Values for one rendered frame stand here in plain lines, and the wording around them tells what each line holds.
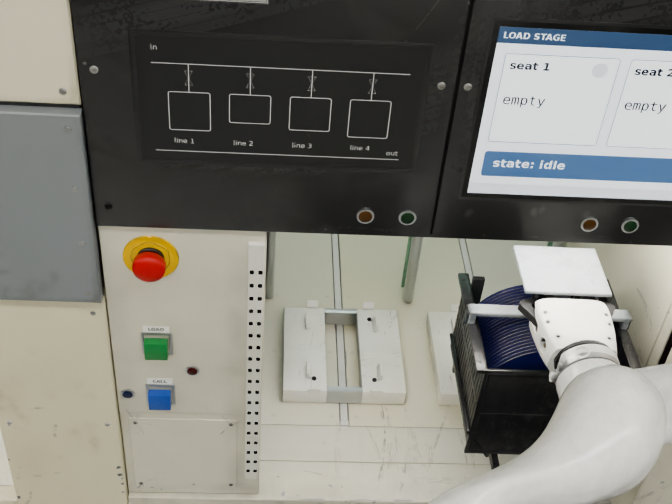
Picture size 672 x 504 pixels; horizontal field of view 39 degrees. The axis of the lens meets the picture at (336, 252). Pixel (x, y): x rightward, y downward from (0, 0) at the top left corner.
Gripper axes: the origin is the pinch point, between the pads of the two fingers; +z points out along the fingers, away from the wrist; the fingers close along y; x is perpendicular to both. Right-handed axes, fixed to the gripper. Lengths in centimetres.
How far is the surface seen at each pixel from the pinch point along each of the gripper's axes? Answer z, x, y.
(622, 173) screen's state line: -10.0, 25.7, -0.7
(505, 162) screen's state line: -10.1, 26.5, -14.5
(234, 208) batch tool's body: -10.2, 18.2, -45.0
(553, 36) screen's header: -10.1, 42.3, -12.6
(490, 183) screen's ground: -10.1, 23.5, -15.7
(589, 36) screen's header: -10.1, 42.5, -8.8
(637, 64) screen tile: -10.0, 39.6, -2.9
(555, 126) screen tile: -10.1, 31.6, -9.9
